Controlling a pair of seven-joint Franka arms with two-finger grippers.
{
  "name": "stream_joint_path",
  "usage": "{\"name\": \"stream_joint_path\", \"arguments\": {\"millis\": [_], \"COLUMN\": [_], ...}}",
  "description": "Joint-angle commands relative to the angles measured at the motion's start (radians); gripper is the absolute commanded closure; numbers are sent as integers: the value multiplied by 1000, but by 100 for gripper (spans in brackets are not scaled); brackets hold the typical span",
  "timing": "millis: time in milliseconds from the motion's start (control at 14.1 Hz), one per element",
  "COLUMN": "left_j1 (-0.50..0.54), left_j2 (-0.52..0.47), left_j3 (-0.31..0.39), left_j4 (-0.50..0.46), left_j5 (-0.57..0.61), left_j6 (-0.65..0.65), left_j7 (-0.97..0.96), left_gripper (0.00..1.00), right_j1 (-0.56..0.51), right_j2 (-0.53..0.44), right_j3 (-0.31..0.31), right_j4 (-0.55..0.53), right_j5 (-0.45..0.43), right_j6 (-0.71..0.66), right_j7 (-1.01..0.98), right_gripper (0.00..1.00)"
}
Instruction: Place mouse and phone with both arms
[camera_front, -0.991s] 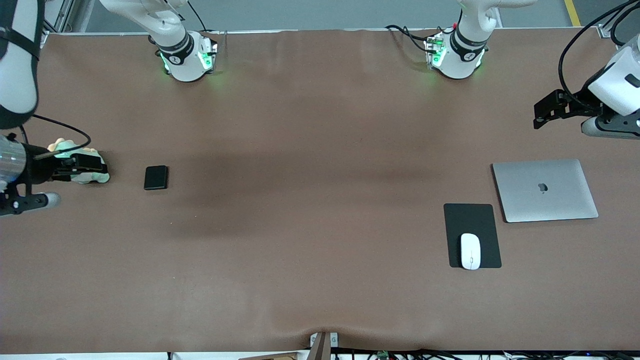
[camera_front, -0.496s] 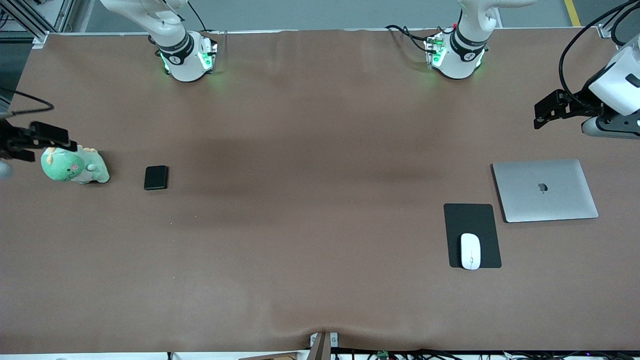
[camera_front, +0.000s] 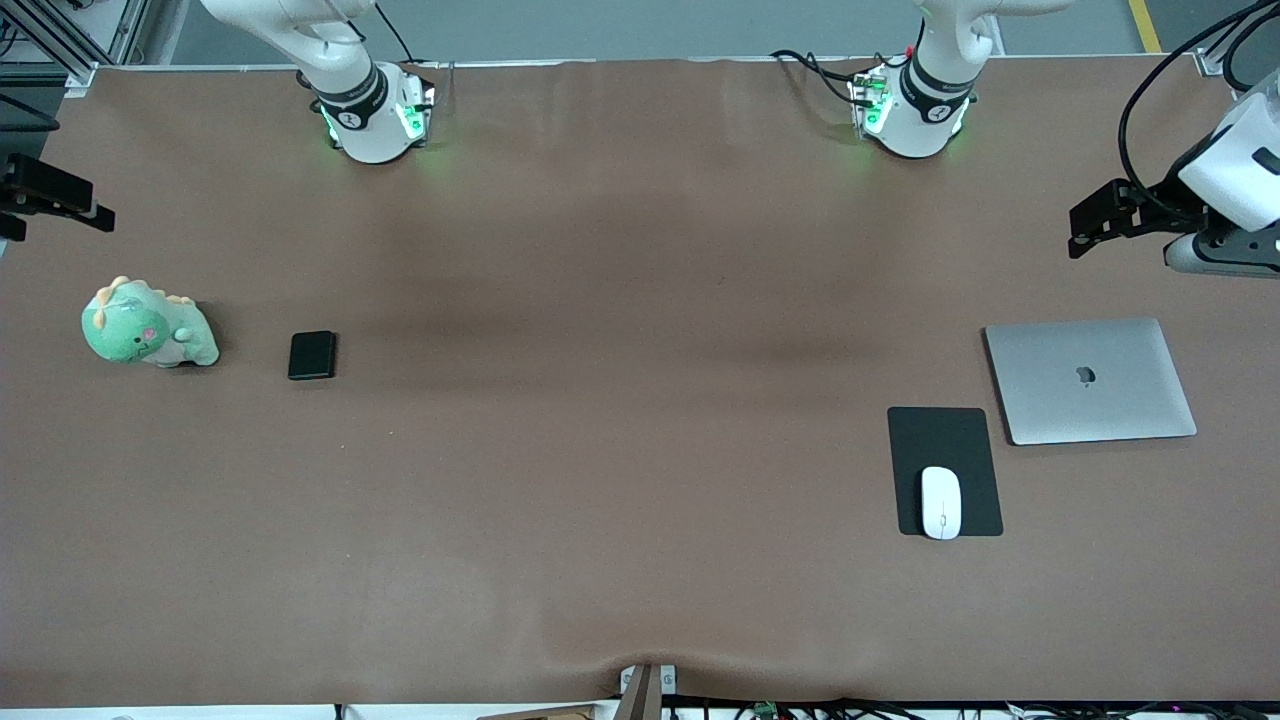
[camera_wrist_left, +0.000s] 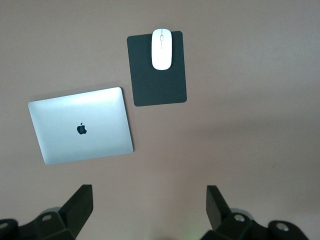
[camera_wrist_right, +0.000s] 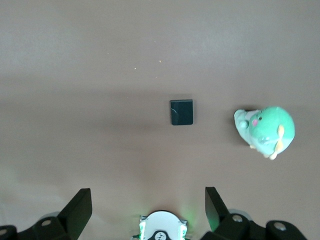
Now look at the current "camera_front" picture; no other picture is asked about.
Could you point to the black mouse pad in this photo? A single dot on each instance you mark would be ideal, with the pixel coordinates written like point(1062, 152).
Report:
point(945, 440)

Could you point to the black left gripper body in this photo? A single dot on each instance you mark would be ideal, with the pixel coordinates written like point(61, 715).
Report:
point(1163, 199)

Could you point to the brown table cover sheet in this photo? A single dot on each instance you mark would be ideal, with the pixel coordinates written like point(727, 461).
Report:
point(640, 540)

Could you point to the green dinosaur plush toy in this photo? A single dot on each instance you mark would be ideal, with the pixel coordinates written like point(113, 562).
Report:
point(135, 330)

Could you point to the metal table corner bracket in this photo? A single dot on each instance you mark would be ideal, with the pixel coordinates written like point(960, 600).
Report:
point(1213, 62)

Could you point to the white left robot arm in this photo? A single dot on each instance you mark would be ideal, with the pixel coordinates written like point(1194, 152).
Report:
point(935, 60)

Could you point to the silver laptop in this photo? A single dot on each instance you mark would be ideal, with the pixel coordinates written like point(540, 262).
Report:
point(1090, 380)

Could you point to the white computer mouse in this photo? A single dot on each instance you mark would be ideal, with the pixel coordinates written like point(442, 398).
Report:
point(940, 502)

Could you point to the aluminium frame profile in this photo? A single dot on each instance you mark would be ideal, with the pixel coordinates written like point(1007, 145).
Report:
point(75, 40)

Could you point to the black phone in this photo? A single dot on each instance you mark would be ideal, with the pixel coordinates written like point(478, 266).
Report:
point(312, 355)

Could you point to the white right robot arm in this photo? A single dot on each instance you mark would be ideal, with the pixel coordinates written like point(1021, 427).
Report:
point(345, 60)

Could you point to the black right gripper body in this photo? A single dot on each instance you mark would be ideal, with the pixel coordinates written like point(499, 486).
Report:
point(40, 190)

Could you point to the metal table edge clamp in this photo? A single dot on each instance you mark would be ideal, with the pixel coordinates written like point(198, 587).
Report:
point(645, 690)

